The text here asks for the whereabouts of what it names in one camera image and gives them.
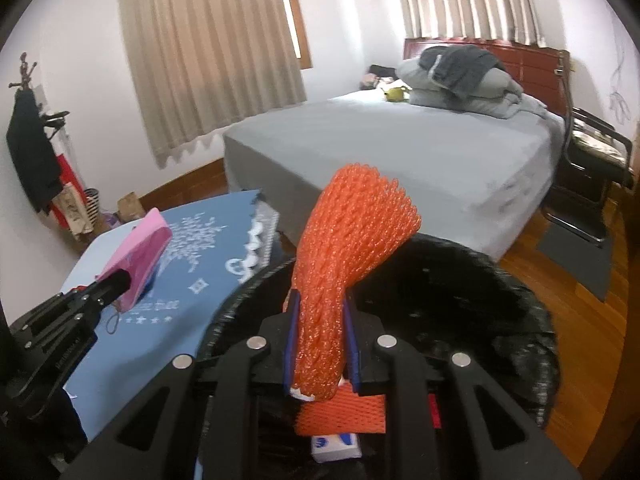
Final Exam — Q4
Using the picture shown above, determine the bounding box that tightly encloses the white medicine box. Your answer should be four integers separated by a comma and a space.
311, 434, 362, 464

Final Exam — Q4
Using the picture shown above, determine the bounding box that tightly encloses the dark floor mat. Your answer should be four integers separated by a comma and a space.
537, 223, 613, 301

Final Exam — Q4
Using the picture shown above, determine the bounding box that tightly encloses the left beige curtain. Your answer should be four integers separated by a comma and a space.
118, 0, 306, 166

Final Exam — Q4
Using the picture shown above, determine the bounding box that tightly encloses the black trash bin with bag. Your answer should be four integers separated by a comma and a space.
196, 234, 561, 437

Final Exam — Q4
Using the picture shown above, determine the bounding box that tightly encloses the black metal chair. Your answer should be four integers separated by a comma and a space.
542, 107, 634, 245

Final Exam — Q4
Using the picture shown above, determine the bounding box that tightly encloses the blue patterned table cloth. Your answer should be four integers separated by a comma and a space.
65, 191, 279, 438

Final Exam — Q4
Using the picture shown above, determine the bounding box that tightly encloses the red knit glove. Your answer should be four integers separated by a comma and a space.
427, 393, 442, 429

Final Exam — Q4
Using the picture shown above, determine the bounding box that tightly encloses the right beige curtain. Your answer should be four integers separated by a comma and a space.
400, 0, 546, 47

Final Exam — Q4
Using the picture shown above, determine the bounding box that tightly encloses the beige curtain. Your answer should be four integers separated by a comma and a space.
400, 0, 546, 47
118, 0, 306, 166

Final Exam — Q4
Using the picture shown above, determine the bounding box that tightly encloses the pink bag on bed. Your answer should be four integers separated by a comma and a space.
359, 64, 397, 90

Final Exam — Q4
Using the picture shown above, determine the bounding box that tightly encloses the striped basket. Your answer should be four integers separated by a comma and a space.
84, 188, 100, 226

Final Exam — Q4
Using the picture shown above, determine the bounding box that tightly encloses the red wooden headboard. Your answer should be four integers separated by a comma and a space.
404, 38, 570, 115

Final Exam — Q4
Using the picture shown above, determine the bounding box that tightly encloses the wooden coat rack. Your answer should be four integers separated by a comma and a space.
8, 52, 101, 252

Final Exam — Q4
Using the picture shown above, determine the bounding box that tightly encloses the grey folded duvet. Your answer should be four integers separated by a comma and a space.
397, 55, 548, 119

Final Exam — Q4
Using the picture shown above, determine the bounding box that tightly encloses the brown paper bag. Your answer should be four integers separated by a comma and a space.
117, 192, 146, 223

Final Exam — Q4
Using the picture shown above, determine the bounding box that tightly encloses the bed with grey sheet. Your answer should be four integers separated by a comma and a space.
224, 91, 564, 260

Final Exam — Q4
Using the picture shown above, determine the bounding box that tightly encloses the black clothes hanger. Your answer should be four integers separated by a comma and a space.
40, 110, 70, 133

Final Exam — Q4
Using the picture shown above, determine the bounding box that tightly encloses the black hanging coat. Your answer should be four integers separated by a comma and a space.
6, 89, 63, 214

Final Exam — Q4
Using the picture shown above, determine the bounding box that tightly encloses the orange foam net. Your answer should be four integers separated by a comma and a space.
290, 164, 422, 401

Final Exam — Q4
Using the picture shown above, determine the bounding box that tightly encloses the dark grey blanket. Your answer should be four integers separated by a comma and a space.
419, 44, 511, 100

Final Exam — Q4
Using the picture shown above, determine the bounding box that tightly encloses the beige tote bag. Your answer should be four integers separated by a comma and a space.
52, 183, 93, 238

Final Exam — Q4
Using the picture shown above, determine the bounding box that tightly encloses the yellow plush toy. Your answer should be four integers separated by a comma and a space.
383, 86, 411, 103

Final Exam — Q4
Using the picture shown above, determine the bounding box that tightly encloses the red hanging bag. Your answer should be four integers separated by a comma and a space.
51, 154, 92, 237

